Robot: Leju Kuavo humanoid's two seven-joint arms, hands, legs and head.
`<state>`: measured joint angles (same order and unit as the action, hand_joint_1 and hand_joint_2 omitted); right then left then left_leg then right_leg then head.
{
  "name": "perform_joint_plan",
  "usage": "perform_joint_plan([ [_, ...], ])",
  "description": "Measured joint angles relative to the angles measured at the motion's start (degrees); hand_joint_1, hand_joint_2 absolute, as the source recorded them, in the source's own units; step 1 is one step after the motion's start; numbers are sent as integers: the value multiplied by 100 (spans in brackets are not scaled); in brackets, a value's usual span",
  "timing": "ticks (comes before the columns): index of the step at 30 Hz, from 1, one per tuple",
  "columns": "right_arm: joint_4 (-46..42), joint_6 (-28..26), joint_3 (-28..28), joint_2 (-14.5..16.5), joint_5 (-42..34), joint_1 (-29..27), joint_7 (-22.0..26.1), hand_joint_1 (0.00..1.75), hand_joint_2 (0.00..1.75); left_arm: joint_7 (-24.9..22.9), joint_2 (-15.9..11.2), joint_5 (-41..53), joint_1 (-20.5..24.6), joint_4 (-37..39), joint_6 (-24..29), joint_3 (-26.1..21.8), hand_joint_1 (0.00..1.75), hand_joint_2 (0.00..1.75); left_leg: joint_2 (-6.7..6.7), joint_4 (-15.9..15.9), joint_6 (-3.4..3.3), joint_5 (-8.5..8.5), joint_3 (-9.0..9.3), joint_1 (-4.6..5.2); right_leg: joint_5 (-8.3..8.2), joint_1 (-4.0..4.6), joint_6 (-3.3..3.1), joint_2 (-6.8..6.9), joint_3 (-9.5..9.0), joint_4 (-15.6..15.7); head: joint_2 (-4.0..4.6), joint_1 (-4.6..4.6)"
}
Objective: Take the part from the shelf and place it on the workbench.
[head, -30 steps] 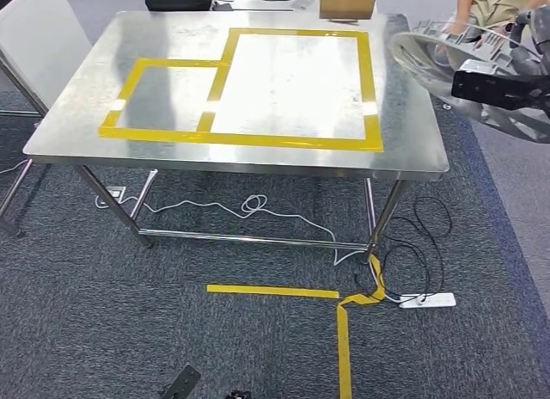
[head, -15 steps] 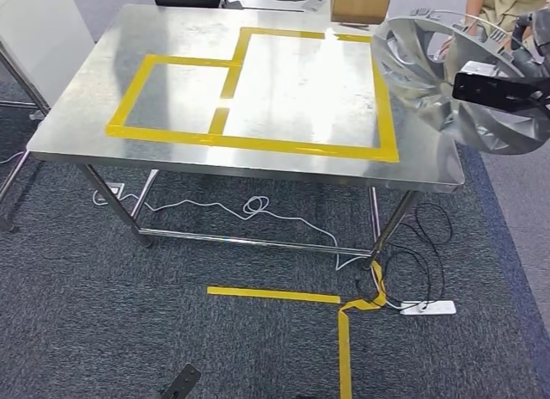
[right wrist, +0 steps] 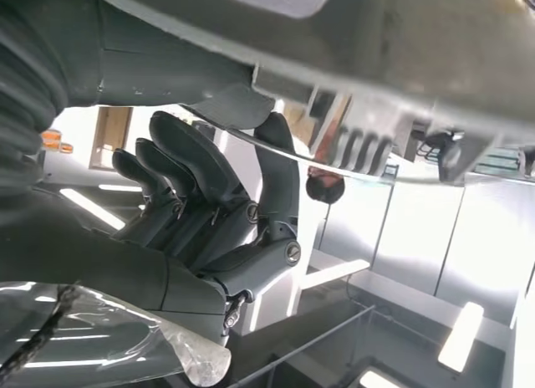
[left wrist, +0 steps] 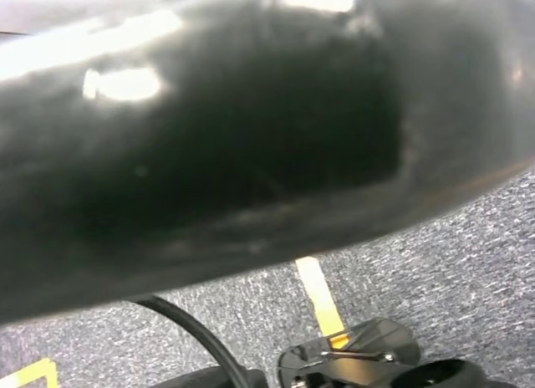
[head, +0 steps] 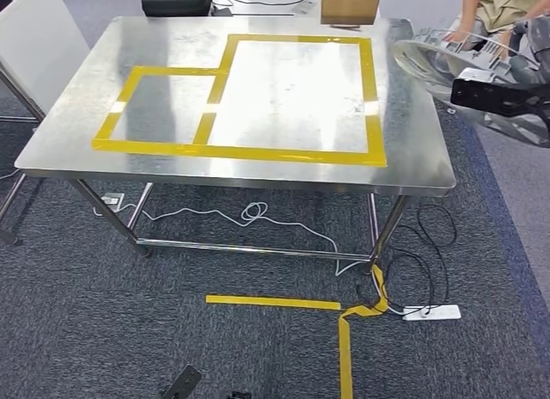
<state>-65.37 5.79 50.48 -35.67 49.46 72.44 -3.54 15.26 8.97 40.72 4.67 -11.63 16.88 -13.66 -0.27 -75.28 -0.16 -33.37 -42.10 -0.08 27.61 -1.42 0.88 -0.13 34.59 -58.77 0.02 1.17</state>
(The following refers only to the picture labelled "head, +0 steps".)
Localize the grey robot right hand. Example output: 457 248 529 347
508 15 550 89

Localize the grey plastic wheel hubcap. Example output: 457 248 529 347
392 28 550 149

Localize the yellow workbench tape outline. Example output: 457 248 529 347
91 33 389 169

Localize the stainless steel workbench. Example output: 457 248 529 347
14 15 457 277

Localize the person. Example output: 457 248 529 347
441 0 550 58

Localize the brown cardboard box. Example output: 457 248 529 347
321 0 381 28

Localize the white power strip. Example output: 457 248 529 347
401 304 462 322

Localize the pale grey desk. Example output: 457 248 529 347
210 0 323 19

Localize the yellow floor tape square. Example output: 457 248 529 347
205 263 390 399

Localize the black zip carry case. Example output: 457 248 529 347
141 0 213 18

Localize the white socket adaptor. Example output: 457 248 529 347
100 192 126 211

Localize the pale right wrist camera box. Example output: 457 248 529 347
456 66 510 85

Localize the looped black floor cable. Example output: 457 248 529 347
356 202 459 318

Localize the coiled white floor cable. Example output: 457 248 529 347
94 200 370 278

